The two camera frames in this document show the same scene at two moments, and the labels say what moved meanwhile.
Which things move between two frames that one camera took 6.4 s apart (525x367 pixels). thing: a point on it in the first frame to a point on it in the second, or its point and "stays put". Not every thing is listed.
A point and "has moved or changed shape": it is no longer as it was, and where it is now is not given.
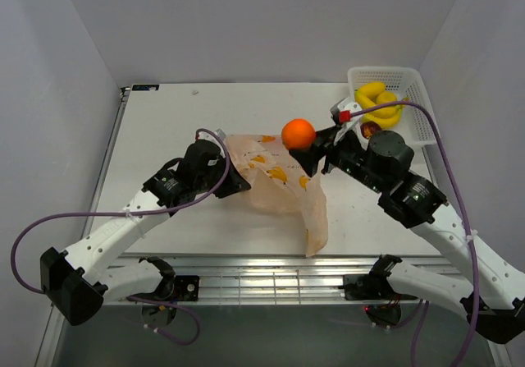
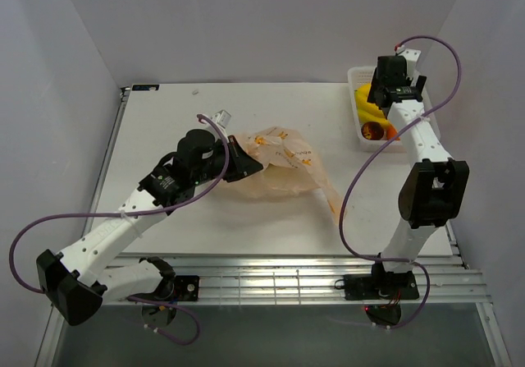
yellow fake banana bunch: x=373 y=94 stays put
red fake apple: x=368 y=128 stays put
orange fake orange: x=298 y=135 has moved or changed shape
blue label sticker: x=145 y=87 stays put
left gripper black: x=235 y=184 to x=242 y=164
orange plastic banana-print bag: x=280 y=183 has moved or changed shape
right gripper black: x=308 y=158 to x=419 y=84
